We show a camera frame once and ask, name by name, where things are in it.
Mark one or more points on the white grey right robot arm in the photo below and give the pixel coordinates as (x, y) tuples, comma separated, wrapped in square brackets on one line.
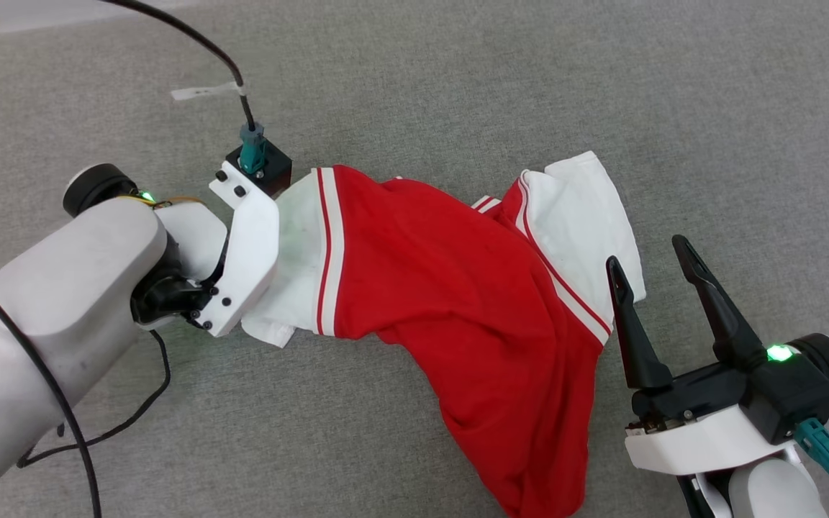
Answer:
[(767, 493)]

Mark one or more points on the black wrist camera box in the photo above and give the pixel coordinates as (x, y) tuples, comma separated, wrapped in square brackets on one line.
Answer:
[(796, 396), (278, 169)]

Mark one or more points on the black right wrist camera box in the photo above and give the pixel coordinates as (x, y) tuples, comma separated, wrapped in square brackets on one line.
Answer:
[(796, 396)]

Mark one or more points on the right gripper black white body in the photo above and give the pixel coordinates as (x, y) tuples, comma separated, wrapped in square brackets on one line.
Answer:
[(702, 442)]

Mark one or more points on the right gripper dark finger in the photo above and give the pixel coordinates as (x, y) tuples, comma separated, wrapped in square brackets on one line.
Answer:
[(731, 324), (641, 352)]

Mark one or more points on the red and white garment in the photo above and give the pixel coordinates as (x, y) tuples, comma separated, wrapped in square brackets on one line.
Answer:
[(458, 288)]

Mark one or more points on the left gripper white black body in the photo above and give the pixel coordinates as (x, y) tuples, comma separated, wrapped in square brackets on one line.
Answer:
[(249, 244)]

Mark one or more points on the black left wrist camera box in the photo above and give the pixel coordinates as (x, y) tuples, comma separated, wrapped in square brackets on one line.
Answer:
[(278, 169)]

